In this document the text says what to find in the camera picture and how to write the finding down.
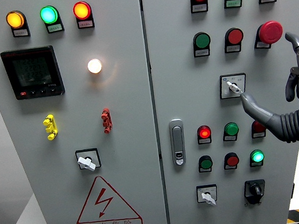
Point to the grey door with silver lock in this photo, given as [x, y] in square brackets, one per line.
[186, 99]

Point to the orange-red lit round lamp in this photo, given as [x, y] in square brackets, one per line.
[81, 10]

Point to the silver door lock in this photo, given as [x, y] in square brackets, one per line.
[177, 141]

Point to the small red push button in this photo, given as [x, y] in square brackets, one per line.
[232, 160]

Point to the small green push button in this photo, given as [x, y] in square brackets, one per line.
[206, 163]

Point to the small lit red lamp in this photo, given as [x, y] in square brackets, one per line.
[204, 132]

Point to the large red push button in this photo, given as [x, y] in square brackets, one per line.
[235, 36]

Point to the label plate under green lamp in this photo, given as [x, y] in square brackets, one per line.
[256, 164]
[234, 3]
[230, 138]
[55, 27]

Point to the large red stop button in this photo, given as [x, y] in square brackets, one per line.
[270, 32]

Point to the small lit green lamp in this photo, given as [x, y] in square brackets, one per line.
[257, 156]

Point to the grey door with warning triangle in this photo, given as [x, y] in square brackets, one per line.
[127, 106]

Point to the small unlit red lamp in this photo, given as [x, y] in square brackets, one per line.
[258, 127]

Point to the black digital display meter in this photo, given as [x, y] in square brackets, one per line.
[33, 74]

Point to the green lamp beside yellow lamp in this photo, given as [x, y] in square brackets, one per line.
[49, 14]

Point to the label plate under red button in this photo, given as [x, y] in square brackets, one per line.
[231, 167]
[233, 49]

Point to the small dark green lamp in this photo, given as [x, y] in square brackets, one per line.
[231, 129]

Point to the label plate under red lamp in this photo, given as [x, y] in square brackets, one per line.
[258, 135]
[204, 141]
[200, 8]

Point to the label plate under green button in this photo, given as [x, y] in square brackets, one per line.
[205, 170]
[201, 52]

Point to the label plate under orange-red lamp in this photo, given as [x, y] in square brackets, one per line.
[85, 24]

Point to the white glowing lamp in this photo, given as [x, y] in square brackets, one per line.
[94, 66]

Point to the label plate under yellow lamp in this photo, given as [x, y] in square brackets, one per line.
[20, 32]

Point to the large green push button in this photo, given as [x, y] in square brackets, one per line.
[202, 40]

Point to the yellow round lamp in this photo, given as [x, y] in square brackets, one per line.
[15, 19]

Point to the label plate under stop button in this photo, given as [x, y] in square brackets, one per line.
[263, 45]

